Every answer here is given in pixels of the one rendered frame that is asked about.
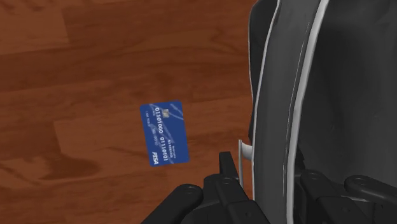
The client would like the blue bank card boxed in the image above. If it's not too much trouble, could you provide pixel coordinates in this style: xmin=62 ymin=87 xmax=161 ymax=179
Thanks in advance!
xmin=139 ymin=99 xmax=191 ymax=167

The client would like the dark grey bag white trim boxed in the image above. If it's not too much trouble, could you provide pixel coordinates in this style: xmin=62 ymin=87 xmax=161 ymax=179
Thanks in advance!
xmin=237 ymin=0 xmax=397 ymax=224

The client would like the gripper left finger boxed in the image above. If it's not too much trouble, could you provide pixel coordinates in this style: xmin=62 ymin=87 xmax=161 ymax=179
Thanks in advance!
xmin=141 ymin=151 xmax=270 ymax=224

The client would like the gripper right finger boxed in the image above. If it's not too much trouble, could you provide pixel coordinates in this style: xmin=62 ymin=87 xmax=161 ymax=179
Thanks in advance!
xmin=296 ymin=169 xmax=397 ymax=224

